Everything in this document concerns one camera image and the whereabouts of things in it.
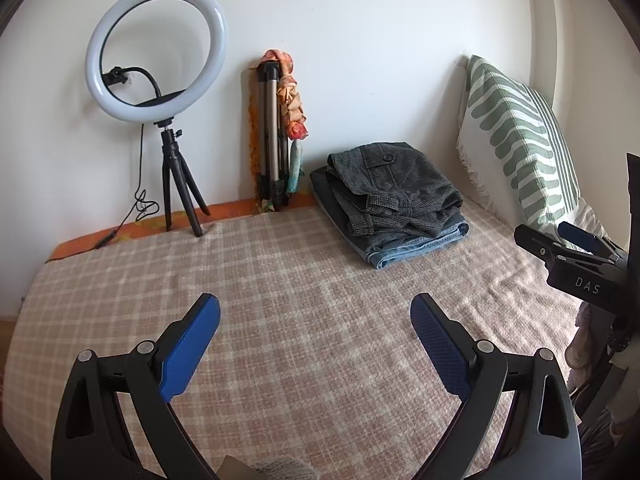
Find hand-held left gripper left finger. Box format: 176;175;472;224
50;292;222;480

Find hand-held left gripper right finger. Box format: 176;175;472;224
410;294;583;480

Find blue folded jeans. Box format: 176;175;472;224
365;222;471;271

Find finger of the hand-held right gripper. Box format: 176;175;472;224
513;225;568;273
556;221;628;263

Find black ring light cable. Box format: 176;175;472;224
92;124;156;251

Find green striped white pillow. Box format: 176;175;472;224
456;54;608;251

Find person's right hand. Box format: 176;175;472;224
567;304;596;391

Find grey knit cloth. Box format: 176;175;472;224
252;457;316;480

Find dark grey folded pants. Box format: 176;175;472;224
309;167;371;261

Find white ring light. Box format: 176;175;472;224
84;0;228;125

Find folded tripod with orange scarf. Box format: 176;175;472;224
261;49;310;196

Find grey tweed pants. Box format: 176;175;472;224
326;142;464;237

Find small black tripod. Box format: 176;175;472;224
154;119;211;238

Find beige checked blanket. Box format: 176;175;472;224
2;205;601;480

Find orange bed sheet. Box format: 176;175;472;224
47;197;321;263

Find silver folded tripod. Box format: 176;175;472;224
248;60;291;211

